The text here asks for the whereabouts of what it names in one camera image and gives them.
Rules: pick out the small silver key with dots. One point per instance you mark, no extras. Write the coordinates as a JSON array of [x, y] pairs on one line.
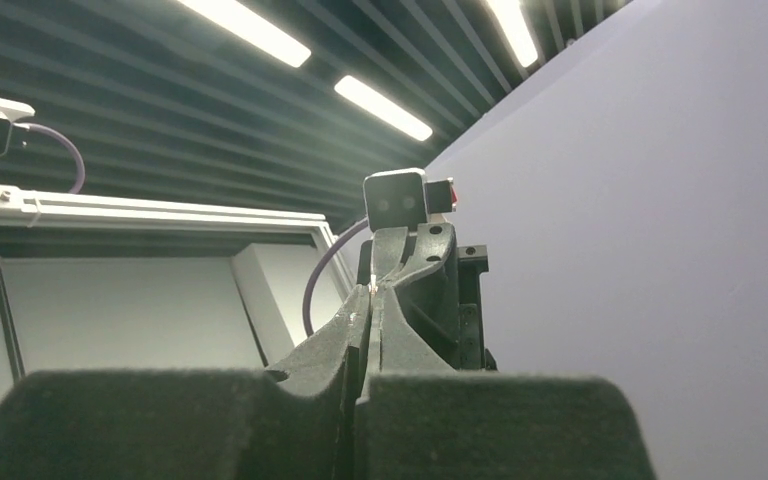
[[373, 286]]

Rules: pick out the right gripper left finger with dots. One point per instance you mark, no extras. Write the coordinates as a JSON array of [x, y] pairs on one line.
[[290, 420]]

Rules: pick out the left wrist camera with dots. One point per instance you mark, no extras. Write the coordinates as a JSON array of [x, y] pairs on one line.
[[405, 198]]

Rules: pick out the aluminium frame beam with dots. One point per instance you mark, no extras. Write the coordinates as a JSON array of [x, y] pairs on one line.
[[31, 209]]

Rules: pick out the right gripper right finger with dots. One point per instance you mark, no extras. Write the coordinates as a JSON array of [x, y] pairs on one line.
[[488, 425]]

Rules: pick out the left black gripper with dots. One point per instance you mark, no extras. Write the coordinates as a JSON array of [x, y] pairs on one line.
[[427, 312]]

